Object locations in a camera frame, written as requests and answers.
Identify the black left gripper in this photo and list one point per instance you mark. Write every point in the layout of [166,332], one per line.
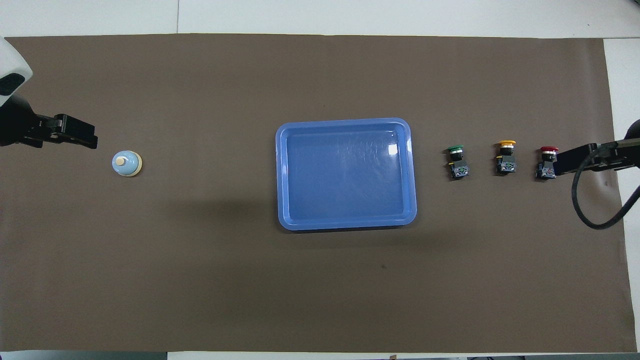
[17,125]

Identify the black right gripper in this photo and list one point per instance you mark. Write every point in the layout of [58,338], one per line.
[617,152]

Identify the red push button switch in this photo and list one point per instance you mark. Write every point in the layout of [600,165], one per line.
[546,167]

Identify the light blue desk bell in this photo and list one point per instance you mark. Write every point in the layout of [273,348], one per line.
[125,165]

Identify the yellow push button switch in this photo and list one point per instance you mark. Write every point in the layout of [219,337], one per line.
[506,165]

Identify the green push button switch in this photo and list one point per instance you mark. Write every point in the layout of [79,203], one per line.
[457,169]

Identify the blue plastic tray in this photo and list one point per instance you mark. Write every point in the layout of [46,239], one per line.
[345,200]

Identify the brown table mat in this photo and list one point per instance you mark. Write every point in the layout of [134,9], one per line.
[200,275]

